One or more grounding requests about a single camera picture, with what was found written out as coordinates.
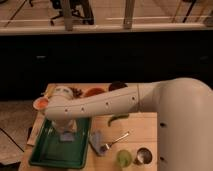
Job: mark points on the grey folded cloth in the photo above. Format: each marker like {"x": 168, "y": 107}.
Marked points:
{"x": 95, "y": 140}

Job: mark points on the green chili pepper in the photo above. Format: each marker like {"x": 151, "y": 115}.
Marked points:
{"x": 116, "y": 117}

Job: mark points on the metal cup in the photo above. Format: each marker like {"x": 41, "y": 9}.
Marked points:
{"x": 143, "y": 156}

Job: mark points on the small pink bowl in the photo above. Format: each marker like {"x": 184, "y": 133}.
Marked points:
{"x": 40, "y": 103}

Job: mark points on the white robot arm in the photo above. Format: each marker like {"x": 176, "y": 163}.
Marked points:
{"x": 184, "y": 108}

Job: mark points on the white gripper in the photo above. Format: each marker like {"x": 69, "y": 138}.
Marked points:
{"x": 65, "y": 126}

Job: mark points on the dark maroon bowl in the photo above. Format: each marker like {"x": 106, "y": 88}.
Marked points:
{"x": 116, "y": 85}

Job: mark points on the green plastic tray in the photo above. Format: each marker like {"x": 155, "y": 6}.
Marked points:
{"x": 50, "y": 151}

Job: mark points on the green plastic cup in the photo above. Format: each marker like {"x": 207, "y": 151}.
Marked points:
{"x": 123, "y": 158}

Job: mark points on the orange bowl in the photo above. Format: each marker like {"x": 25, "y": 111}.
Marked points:
{"x": 93, "y": 91}

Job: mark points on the blue sponge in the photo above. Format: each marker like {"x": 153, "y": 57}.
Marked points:
{"x": 67, "y": 137}

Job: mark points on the brown dried fruit cluster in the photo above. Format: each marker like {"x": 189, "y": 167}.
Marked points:
{"x": 76, "y": 92}

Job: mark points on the black office chair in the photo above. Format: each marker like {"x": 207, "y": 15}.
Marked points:
{"x": 79, "y": 8}

